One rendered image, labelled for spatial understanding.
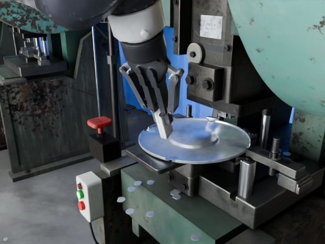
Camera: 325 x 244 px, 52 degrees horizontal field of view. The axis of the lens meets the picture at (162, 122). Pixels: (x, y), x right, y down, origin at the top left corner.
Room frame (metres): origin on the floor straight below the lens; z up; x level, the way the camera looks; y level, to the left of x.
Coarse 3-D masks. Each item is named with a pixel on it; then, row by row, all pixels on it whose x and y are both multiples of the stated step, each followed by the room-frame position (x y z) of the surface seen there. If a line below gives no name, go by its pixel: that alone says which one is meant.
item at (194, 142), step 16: (176, 128) 0.87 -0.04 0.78; (192, 128) 0.86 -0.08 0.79; (208, 128) 0.87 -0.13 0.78; (224, 128) 0.87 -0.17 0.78; (240, 128) 0.85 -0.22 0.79; (144, 144) 0.77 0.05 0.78; (160, 144) 0.76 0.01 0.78; (176, 144) 0.76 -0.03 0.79; (192, 144) 0.75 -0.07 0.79; (208, 144) 0.75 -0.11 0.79; (224, 144) 0.76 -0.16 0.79; (240, 144) 0.76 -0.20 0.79; (176, 160) 0.67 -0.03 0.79; (192, 160) 0.67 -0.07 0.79; (208, 160) 0.67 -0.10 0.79; (224, 160) 0.67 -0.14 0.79
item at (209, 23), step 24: (192, 0) 0.88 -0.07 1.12; (216, 0) 0.81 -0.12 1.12; (192, 24) 0.88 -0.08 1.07; (216, 24) 0.81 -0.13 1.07; (192, 48) 0.86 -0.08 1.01; (216, 48) 0.81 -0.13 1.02; (192, 72) 0.83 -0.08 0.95; (216, 72) 0.77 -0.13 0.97; (240, 72) 0.78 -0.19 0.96; (216, 96) 0.77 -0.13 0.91; (240, 96) 0.79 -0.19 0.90
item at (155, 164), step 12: (132, 156) 0.72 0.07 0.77; (144, 156) 0.71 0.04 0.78; (156, 168) 0.65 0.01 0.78; (168, 168) 0.66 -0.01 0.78; (180, 168) 0.76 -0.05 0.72; (192, 168) 0.73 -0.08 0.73; (204, 168) 0.75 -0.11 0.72; (168, 180) 0.80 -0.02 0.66; (180, 180) 0.76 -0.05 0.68; (192, 180) 0.73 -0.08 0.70; (192, 192) 0.73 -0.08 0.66
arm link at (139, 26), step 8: (160, 0) 0.55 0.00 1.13; (152, 8) 0.52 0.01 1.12; (160, 8) 0.54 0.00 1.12; (112, 16) 0.53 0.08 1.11; (120, 16) 0.52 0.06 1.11; (128, 16) 0.51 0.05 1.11; (136, 16) 0.51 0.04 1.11; (144, 16) 0.52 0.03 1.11; (152, 16) 0.53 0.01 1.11; (160, 16) 0.54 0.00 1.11; (112, 24) 0.54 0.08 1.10; (120, 24) 0.52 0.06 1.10; (128, 24) 0.52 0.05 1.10; (136, 24) 0.52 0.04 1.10; (144, 24) 0.52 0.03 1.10; (152, 24) 0.53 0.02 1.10; (160, 24) 0.54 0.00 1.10; (120, 32) 0.53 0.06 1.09; (128, 32) 0.52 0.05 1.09; (136, 32) 0.52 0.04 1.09; (144, 32) 0.51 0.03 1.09; (152, 32) 0.53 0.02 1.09; (120, 40) 0.54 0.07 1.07; (128, 40) 0.53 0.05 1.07; (136, 40) 0.53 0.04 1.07; (144, 40) 0.54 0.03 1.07
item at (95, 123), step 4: (104, 116) 1.03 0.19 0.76; (88, 120) 0.99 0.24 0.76; (92, 120) 0.99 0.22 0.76; (96, 120) 0.99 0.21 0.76; (100, 120) 0.99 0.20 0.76; (104, 120) 0.99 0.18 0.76; (108, 120) 0.99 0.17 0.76; (88, 124) 0.98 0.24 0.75; (92, 124) 0.96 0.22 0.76; (96, 124) 0.96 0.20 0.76; (100, 124) 0.96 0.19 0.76; (104, 124) 0.97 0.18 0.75; (108, 124) 0.98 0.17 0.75; (96, 128) 0.96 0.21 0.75; (100, 128) 0.99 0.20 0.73; (100, 132) 0.99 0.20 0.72
